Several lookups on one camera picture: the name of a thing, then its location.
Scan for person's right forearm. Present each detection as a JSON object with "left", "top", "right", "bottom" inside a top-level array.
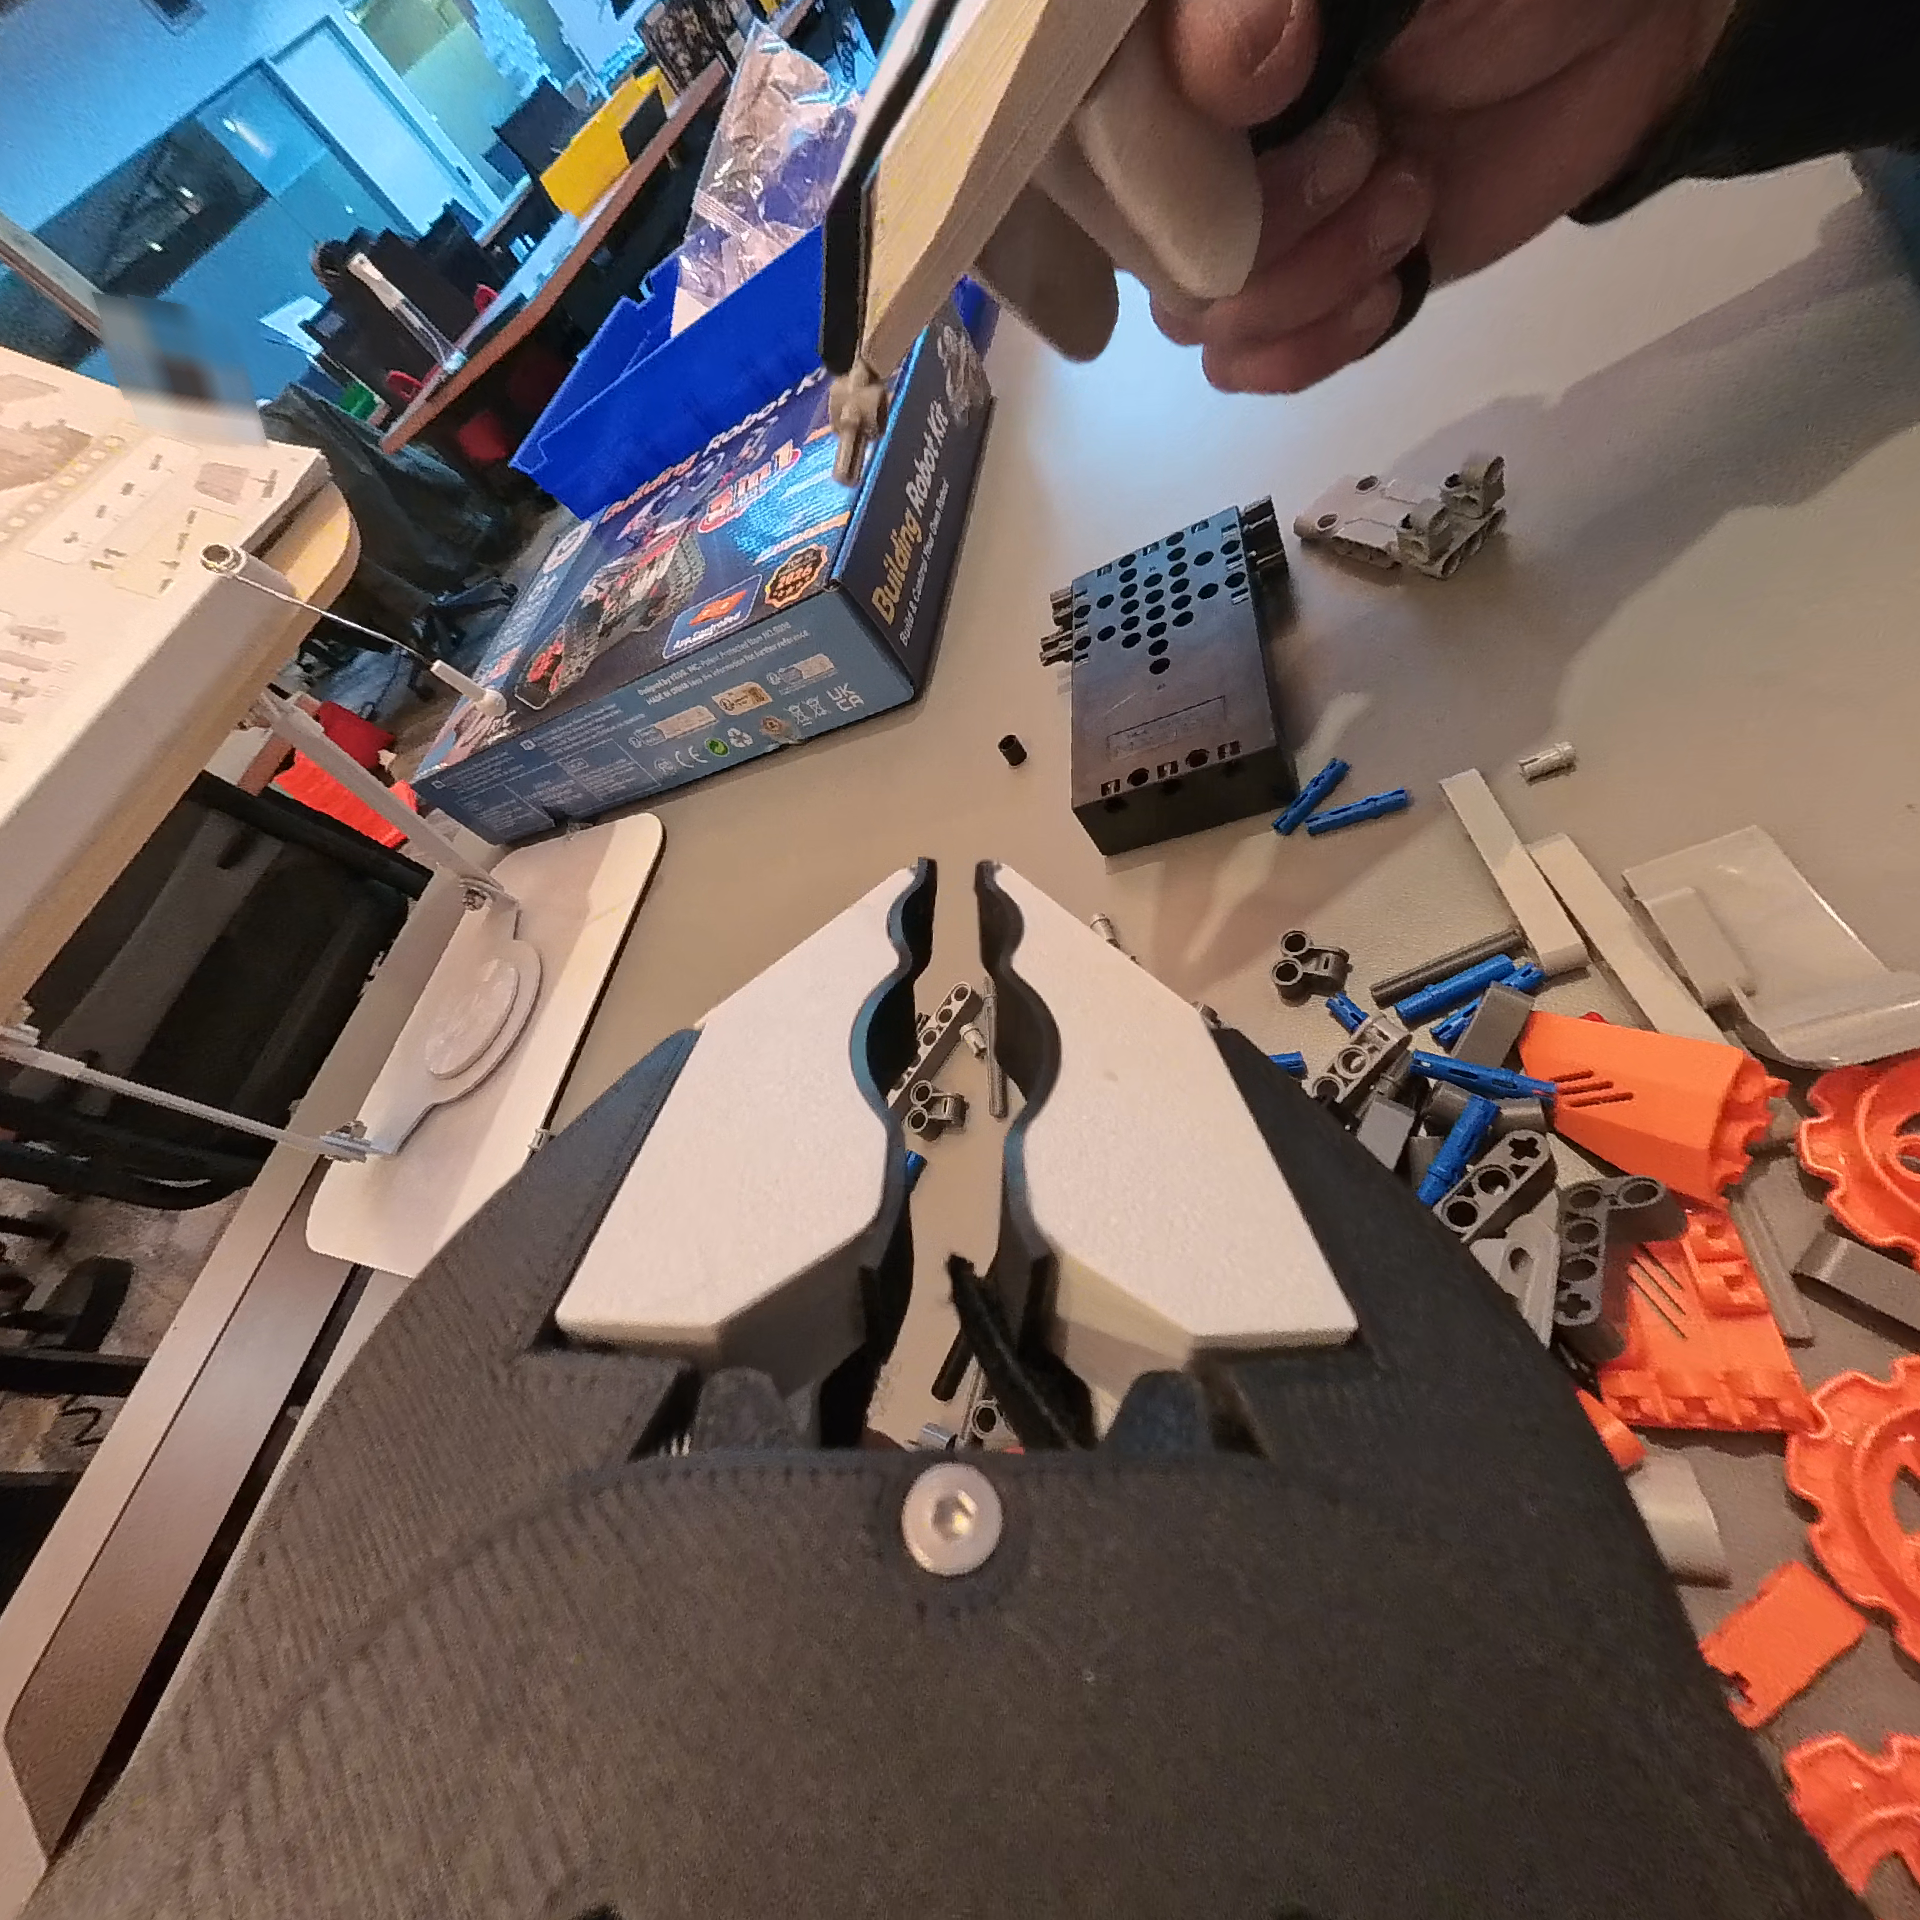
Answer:
[{"left": 1559, "top": 0, "right": 1920, "bottom": 226}]

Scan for red plastic object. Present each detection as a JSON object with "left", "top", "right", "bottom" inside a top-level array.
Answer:
[{"left": 276, "top": 743, "right": 407, "bottom": 849}]

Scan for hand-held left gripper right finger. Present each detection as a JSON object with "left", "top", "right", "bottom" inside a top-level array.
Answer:
[{"left": 977, "top": 860, "right": 1361, "bottom": 1353}]

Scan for orange grille panel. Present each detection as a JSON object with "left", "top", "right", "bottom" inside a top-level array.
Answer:
[{"left": 1594, "top": 1199, "right": 1824, "bottom": 1433}]

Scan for wooden-edged desk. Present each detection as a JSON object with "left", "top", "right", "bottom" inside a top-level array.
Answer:
[{"left": 383, "top": 60, "right": 752, "bottom": 452}]

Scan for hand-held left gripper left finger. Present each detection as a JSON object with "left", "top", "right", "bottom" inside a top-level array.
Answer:
[{"left": 555, "top": 860, "right": 940, "bottom": 1353}]

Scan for wire page holder white tip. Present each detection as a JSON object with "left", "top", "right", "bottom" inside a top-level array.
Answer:
[{"left": 202, "top": 543, "right": 512, "bottom": 713}]

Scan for clear bag of parts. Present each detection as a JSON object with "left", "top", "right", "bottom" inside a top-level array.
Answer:
[{"left": 682, "top": 23, "right": 881, "bottom": 302}]

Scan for yellow bin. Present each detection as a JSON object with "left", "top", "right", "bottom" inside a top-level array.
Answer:
[{"left": 540, "top": 76, "right": 664, "bottom": 212}]

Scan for white instruction booklet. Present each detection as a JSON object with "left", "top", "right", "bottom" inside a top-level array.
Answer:
[{"left": 0, "top": 347, "right": 336, "bottom": 963}]

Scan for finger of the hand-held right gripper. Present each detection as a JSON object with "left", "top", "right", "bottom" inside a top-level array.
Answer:
[
  {"left": 823, "top": 0, "right": 986, "bottom": 377},
  {"left": 861, "top": 0, "right": 1120, "bottom": 377}
]

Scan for blue robot kit box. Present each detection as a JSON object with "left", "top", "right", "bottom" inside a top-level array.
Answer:
[{"left": 411, "top": 322, "right": 995, "bottom": 841}]

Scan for black perforated building block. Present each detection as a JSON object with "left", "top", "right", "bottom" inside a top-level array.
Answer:
[{"left": 1043, "top": 502, "right": 1299, "bottom": 857}]

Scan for light grey connector piece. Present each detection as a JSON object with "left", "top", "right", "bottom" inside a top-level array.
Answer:
[{"left": 1293, "top": 458, "right": 1508, "bottom": 579}]

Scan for grey long beams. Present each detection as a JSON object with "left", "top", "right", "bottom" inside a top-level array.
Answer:
[{"left": 1440, "top": 767, "right": 1729, "bottom": 1051}]

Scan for blue plastic bin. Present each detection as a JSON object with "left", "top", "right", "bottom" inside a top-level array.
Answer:
[{"left": 509, "top": 241, "right": 1000, "bottom": 513}]

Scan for orange angular part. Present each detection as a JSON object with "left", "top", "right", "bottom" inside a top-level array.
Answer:
[{"left": 1519, "top": 1012, "right": 1788, "bottom": 1202}]

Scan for white metal stand frame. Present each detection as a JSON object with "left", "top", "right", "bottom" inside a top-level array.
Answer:
[{"left": 0, "top": 682, "right": 543, "bottom": 1163}]

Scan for orange flat tile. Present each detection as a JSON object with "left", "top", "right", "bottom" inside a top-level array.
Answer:
[{"left": 1704, "top": 1559, "right": 1869, "bottom": 1729}]

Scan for person's right hand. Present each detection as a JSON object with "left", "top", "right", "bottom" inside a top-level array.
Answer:
[{"left": 1154, "top": 0, "right": 1729, "bottom": 395}]

